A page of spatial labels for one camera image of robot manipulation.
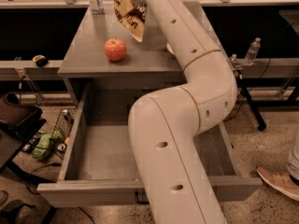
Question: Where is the wire basket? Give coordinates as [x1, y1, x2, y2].
[53, 108, 76, 158]

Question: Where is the grey open drawer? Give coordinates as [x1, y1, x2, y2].
[37, 84, 262, 207]

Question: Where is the white bowl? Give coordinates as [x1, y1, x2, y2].
[166, 43, 174, 55]

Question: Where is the red apple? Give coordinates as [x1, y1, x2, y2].
[104, 38, 127, 62]

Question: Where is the grey trouser leg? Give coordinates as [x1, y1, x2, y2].
[287, 133, 299, 180]

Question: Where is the green bag on floor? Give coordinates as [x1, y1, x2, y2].
[32, 130, 64, 161]

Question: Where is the black yellow tape measure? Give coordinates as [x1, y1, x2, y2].
[32, 55, 49, 67]

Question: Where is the grey cabinet counter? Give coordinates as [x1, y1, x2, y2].
[58, 1, 235, 105]

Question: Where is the metal clamp on rail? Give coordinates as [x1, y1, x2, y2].
[230, 54, 243, 79]

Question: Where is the black drawer handle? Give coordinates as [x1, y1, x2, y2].
[135, 191, 149, 205]

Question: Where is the tan shoe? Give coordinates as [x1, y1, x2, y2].
[256, 167, 299, 201]

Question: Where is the dark brown chair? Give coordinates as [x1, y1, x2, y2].
[0, 93, 42, 140]

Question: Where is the clear plastic water bottle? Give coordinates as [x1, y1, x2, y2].
[243, 37, 261, 66]

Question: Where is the brown chip bag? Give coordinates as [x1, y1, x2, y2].
[114, 0, 147, 42]

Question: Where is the soda can in basket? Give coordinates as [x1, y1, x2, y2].
[61, 109, 74, 126]

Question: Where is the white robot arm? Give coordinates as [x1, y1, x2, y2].
[128, 0, 236, 224]

